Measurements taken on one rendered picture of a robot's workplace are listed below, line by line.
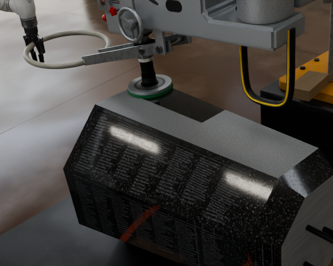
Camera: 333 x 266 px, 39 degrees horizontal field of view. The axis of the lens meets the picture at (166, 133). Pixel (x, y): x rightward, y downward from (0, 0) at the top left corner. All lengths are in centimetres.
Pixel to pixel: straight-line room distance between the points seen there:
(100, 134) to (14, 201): 122
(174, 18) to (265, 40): 41
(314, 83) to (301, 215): 76
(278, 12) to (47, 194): 205
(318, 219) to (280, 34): 64
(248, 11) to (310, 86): 63
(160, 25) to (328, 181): 86
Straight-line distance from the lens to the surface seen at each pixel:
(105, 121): 211
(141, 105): 210
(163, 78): 227
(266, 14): 159
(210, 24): 171
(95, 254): 257
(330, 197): 171
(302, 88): 210
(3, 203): 320
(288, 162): 162
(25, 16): 275
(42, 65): 253
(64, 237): 274
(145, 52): 208
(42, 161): 351
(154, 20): 191
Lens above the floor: 173
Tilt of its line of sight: 30 degrees down
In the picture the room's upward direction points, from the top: 8 degrees counter-clockwise
